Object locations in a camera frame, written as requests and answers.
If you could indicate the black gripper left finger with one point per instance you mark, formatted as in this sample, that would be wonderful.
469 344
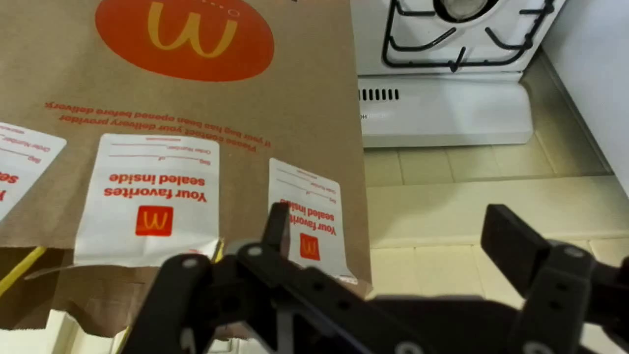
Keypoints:
198 307

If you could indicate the white gas stove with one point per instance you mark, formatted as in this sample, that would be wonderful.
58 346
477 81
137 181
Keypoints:
445 110

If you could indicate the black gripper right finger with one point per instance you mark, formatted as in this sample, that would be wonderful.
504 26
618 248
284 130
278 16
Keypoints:
557 287

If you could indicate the white refrigerator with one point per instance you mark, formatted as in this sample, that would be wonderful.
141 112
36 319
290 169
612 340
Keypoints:
597 71

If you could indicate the black stove burner grate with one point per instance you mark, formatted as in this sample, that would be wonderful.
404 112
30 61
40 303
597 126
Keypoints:
420 49

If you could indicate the round stove burner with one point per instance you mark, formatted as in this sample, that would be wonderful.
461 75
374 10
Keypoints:
465 8

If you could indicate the brown McDonald's paper bag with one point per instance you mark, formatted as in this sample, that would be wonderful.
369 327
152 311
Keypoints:
276 110

